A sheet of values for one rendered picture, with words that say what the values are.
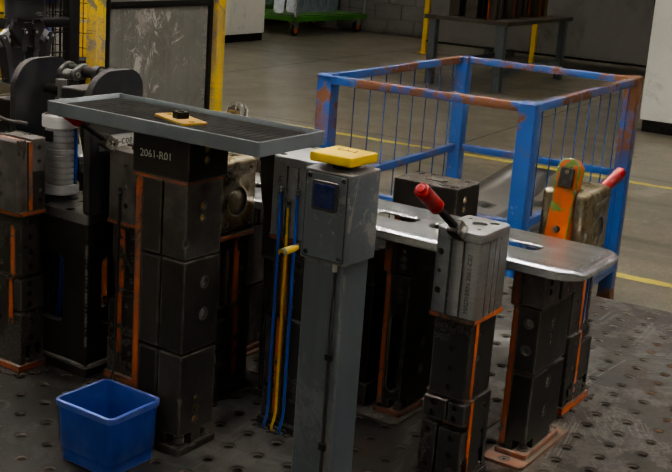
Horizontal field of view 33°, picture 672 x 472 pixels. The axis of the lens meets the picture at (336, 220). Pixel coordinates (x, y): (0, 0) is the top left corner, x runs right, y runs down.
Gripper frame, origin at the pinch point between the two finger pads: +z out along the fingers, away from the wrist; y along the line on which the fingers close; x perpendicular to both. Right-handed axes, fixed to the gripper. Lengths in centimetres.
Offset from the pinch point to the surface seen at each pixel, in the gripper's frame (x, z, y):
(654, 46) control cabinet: 131, 44, 765
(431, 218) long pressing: -89, 4, 3
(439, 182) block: -83, 2, 15
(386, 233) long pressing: -89, 5, -9
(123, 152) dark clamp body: -51, -3, -24
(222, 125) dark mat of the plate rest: -76, -12, -32
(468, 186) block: -88, 2, 17
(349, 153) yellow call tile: -97, -12, -34
